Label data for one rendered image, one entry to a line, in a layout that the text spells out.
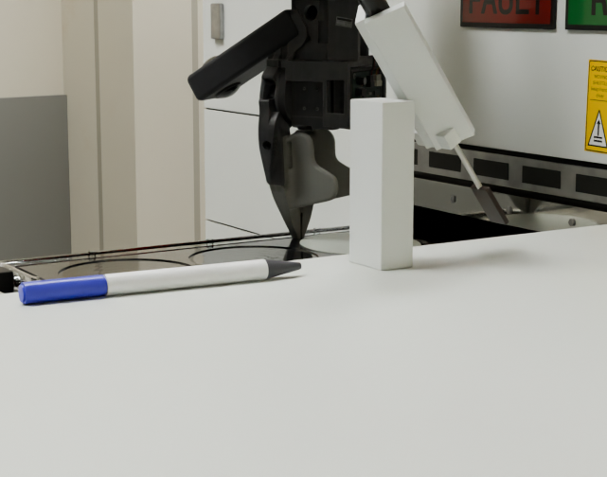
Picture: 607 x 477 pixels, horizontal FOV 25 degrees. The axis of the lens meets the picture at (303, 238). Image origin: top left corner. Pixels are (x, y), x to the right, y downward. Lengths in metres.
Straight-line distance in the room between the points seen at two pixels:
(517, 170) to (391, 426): 0.71
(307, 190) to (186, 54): 1.70
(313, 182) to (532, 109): 0.19
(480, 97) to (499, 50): 0.05
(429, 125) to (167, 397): 0.28
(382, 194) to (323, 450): 0.28
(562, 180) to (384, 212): 0.43
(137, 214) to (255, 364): 2.27
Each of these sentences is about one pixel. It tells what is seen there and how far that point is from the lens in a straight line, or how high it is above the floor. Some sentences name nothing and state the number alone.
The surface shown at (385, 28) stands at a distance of 0.68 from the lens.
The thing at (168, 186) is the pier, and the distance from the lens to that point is 2.82.
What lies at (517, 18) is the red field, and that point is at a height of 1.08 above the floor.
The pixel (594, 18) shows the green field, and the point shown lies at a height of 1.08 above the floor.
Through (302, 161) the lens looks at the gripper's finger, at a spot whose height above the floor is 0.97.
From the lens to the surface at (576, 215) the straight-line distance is 1.08.
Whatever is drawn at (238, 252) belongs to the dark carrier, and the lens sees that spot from 1.11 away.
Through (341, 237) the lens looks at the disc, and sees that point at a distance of 1.17.
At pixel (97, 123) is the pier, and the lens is 2.87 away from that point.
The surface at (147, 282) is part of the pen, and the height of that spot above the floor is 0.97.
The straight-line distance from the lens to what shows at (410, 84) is 0.70.
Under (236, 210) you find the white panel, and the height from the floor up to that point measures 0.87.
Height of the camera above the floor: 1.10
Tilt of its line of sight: 10 degrees down
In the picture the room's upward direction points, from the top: straight up
